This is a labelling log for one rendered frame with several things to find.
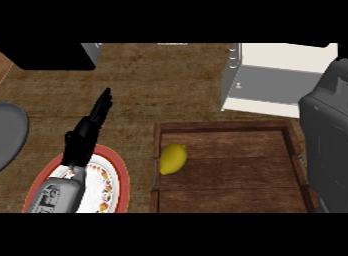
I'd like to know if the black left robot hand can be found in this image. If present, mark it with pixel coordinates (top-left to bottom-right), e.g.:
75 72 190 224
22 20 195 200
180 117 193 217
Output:
60 87 115 168

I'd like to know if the brown wooden tray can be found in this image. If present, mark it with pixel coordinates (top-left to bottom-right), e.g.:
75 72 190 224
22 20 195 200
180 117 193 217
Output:
149 119 321 214

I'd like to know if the white tiered shelf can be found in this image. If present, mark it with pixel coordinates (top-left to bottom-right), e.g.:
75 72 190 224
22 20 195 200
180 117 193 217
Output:
220 42 339 120

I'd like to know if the red round placemat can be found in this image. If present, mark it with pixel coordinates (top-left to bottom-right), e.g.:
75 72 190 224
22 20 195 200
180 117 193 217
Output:
22 143 131 214

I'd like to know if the white patterned plate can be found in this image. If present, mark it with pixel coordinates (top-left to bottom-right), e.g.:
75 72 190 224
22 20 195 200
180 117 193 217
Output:
47 153 122 214

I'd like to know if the grey round plate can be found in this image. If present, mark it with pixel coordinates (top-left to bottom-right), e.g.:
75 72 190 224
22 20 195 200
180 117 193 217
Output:
0 101 31 181

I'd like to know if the yellow lemon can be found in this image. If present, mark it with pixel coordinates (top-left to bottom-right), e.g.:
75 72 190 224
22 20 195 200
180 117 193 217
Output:
158 142 189 176

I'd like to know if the black box appliance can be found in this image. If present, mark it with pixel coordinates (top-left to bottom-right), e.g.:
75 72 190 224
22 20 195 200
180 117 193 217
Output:
0 42 103 72

